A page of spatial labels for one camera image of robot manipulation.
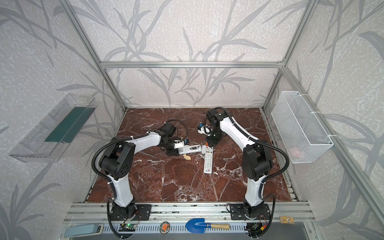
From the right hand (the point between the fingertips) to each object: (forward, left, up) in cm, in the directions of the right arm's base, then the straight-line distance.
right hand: (212, 138), depth 88 cm
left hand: (+2, +21, -9) cm, 23 cm away
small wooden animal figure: (-7, +16, -12) cm, 21 cm away
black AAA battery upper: (0, +11, -10) cm, 15 cm away
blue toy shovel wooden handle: (-42, +8, -10) cm, 44 cm away
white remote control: (-2, +15, -10) cm, 18 cm away
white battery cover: (-1, +5, -11) cm, 12 cm away
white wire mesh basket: (-13, -37, +24) cm, 46 cm away
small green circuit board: (-43, +42, -12) cm, 61 cm away
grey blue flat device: (-44, +60, -4) cm, 75 cm away
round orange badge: (-43, +24, -10) cm, 50 cm away
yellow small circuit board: (-40, -35, -10) cm, 54 cm away
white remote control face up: (-12, +3, -10) cm, 15 cm away
